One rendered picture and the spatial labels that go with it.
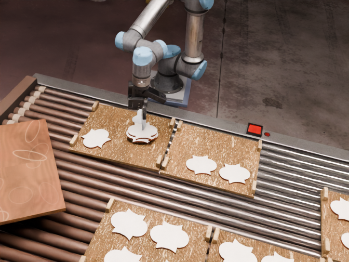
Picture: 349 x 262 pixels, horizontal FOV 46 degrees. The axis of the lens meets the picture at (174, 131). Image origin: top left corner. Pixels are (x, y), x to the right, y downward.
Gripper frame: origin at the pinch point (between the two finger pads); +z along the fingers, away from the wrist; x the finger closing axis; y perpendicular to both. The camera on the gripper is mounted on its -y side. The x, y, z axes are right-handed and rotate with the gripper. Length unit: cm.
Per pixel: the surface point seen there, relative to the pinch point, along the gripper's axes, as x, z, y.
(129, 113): -17.0, 10.4, 5.0
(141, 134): 3.1, 6.4, 0.8
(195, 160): 17.0, 9.4, -22.6
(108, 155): 12.2, 10.4, 15.2
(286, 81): -184, 104, -164
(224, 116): -129, 104, -86
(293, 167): 19, 12, -69
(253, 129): -6, 11, -56
